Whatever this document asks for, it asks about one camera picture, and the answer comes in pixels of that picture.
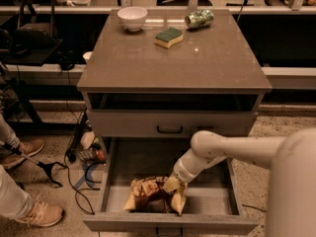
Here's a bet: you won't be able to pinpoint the light trouser leg far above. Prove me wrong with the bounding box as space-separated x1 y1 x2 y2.
0 114 20 148

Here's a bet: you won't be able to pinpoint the light trouser leg near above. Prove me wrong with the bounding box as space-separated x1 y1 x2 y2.
0 166 33 219

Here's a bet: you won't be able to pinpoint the white paper cup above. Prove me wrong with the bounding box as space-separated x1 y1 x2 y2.
83 51 92 62

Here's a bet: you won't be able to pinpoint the tan sneaker near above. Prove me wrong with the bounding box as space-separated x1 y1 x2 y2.
16 199 64 227

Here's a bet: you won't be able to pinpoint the open middle drawer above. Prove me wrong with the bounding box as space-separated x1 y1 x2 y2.
84 138 257 237

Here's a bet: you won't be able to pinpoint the black floor cable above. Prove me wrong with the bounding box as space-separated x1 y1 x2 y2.
63 148 103 215
241 203 268 213

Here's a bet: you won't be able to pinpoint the closed top drawer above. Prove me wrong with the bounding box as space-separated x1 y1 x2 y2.
87 110 258 138

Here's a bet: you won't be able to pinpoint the black side table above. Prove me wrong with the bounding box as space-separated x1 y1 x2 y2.
0 39 62 125

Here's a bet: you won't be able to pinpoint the black floor cable left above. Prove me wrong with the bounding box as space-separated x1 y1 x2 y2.
63 148 103 215

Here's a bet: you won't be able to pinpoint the green yellow sponge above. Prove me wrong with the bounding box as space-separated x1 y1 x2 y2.
154 28 184 48

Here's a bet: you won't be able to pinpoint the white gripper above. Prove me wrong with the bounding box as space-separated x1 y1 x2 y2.
163 148 226 193

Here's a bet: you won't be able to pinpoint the brown chip bag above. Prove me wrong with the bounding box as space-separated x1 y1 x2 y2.
122 176 188 215

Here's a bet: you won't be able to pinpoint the black grabber tool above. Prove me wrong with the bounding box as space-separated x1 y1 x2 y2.
1 142 65 187

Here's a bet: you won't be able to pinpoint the black headphones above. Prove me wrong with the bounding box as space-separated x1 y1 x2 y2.
56 50 76 71

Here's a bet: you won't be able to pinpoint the tan sneaker far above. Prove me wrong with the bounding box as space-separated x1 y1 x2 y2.
0 138 44 169

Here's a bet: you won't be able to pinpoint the black floor cable right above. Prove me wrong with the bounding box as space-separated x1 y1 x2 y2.
241 203 268 213

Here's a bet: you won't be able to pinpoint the grey drawer cabinet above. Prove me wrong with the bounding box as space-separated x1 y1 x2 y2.
76 8 274 161

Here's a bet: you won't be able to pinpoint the white ceramic bowl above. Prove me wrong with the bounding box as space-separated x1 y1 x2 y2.
118 7 147 32

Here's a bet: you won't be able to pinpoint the light trouser leg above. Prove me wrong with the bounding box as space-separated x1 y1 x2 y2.
0 166 33 219
0 114 20 148

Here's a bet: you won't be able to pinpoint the black bag on shelf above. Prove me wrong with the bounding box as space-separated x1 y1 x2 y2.
14 0 56 48

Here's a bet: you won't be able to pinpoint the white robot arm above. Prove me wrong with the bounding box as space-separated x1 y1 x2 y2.
164 127 316 237

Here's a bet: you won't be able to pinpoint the tan sneaker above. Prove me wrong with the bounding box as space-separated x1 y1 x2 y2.
0 138 44 169
16 199 64 227

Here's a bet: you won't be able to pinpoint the crushed green soda can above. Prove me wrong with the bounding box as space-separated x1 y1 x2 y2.
185 10 214 30

